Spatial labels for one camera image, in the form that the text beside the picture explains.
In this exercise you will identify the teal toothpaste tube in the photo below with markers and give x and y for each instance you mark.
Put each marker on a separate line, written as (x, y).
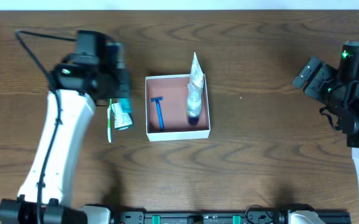
(125, 105)

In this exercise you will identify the green white soap packet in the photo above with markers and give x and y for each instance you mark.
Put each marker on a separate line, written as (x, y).
(122, 120)

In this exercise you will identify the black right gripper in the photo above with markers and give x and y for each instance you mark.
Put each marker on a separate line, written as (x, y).
(313, 81)

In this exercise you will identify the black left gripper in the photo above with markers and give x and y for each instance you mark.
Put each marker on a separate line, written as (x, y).
(123, 86)

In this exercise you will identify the blue disposable razor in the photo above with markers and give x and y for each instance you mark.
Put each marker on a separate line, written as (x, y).
(157, 100)

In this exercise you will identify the white cardboard box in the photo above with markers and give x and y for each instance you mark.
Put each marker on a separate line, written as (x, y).
(174, 90)

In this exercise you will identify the black mounting rail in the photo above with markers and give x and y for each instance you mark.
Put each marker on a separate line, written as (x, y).
(255, 214)

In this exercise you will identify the green white toothbrush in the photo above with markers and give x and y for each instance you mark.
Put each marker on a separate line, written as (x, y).
(109, 132)

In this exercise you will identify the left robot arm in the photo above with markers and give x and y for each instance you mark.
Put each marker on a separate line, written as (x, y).
(46, 194)

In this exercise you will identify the white floral shampoo tube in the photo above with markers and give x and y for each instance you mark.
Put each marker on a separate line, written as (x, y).
(196, 74)

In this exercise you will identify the clear pump bottle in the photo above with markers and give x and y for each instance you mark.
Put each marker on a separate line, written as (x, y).
(194, 104)

